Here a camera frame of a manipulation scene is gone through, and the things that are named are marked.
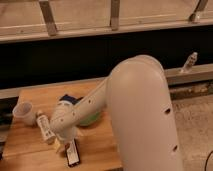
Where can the small bottle on ledge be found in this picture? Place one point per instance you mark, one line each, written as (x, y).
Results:
(190, 62)

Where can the metal window frame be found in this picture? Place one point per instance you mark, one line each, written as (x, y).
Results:
(26, 20)

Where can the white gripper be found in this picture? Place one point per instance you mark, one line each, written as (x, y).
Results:
(60, 145)

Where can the green ceramic bowl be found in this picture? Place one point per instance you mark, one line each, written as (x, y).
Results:
(90, 120)

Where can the wooden table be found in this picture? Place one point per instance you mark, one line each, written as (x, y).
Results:
(26, 151)

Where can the blue flat object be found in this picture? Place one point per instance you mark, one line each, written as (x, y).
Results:
(70, 99)

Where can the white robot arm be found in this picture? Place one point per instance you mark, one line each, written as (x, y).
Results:
(137, 98)

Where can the white plastic bottle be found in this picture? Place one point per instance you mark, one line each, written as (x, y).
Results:
(43, 123)

